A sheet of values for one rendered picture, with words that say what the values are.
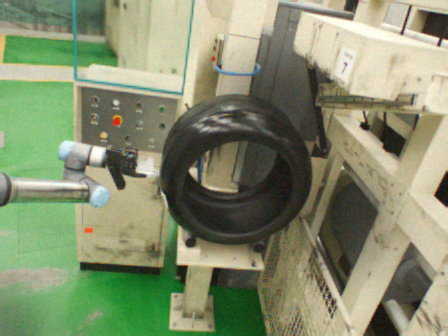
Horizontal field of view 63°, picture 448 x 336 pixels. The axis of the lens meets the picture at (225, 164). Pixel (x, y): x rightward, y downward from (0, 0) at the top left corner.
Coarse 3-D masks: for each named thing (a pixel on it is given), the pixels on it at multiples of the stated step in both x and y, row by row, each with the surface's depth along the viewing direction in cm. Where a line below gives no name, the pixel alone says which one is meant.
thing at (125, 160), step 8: (112, 152) 131; (120, 152) 131; (128, 152) 134; (136, 152) 135; (104, 160) 131; (112, 160) 133; (120, 160) 133; (128, 160) 132; (136, 160) 133; (104, 168) 133; (120, 168) 133; (128, 168) 134
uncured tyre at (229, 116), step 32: (224, 96) 136; (192, 128) 123; (224, 128) 120; (256, 128) 121; (288, 128) 126; (192, 160) 124; (288, 160) 127; (192, 192) 162; (256, 192) 165; (288, 192) 155; (192, 224) 136; (224, 224) 158; (256, 224) 155
